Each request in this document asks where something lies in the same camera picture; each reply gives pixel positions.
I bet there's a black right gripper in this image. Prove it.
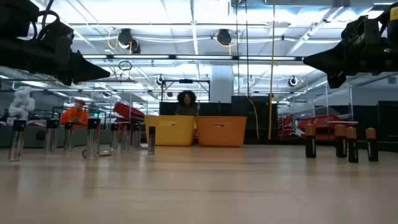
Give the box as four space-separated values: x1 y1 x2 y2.
303 38 398 89

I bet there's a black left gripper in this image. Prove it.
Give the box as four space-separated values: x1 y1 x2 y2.
0 30 111 86

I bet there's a silver black Energizer battery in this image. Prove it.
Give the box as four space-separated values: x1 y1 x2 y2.
110 123 120 151
147 126 156 156
81 148 113 159
121 123 132 154
45 119 60 155
131 123 141 151
8 119 27 162
63 122 76 152
86 118 101 161

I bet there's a copper black Duracell battery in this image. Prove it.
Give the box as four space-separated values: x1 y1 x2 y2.
365 127 379 162
346 126 359 164
304 123 317 159
334 124 348 159

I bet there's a person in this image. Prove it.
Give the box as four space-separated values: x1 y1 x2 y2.
175 90 200 117
60 99 90 129

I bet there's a metal rack with red bins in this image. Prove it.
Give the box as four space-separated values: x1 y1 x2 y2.
277 114 345 141
112 101 146 124

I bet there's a white robot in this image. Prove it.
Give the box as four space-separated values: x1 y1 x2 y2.
7 86 36 121

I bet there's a black cabinet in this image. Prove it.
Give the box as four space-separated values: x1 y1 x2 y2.
377 101 398 152

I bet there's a grey cabinet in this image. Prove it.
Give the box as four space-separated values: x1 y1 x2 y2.
0 125 112 149

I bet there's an overhead light bar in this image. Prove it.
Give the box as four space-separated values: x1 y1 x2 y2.
82 54 305 62

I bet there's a yellow plastic bin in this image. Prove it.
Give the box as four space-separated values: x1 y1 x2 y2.
144 114 196 147

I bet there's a white pillar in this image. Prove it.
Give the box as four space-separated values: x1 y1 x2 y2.
210 65 234 104

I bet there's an orange plastic bin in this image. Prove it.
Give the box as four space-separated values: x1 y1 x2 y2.
195 116 248 147

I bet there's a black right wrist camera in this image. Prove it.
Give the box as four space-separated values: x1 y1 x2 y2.
341 14 382 43

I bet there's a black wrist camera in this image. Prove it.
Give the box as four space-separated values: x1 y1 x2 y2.
341 14 382 43
40 21 75 44

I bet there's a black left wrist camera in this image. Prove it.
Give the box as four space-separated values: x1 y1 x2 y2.
40 21 75 44

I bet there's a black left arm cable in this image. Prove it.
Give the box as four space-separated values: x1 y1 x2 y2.
30 0 62 41

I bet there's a black hanging cable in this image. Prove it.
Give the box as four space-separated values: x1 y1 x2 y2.
234 0 240 97
244 0 250 97

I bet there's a yellow hanging cable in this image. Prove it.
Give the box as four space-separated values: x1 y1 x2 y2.
247 96 260 140

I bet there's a black metal station frame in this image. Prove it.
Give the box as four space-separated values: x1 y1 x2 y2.
160 79 211 103

